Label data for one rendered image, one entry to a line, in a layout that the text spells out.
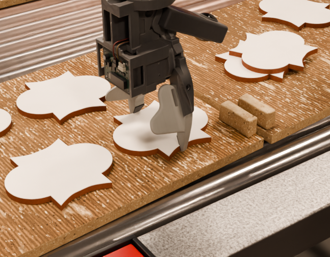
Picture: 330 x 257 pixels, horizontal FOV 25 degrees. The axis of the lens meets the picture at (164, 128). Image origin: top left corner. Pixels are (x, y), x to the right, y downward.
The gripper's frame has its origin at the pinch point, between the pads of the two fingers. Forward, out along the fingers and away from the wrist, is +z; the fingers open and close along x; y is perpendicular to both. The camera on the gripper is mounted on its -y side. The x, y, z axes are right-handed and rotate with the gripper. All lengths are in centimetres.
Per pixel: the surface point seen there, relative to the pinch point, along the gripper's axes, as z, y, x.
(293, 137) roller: 4.1, -16.3, 8.7
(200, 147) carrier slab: 0.9, -1.6, 5.9
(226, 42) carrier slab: 1.1, -25.0, -14.6
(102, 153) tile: -0.2, 9.8, 0.4
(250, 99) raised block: -1.7, -11.8, 4.4
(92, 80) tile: -0.1, 0.3, -16.2
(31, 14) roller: 2.6, -7.5, -48.0
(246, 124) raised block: -0.9, -8.0, 7.7
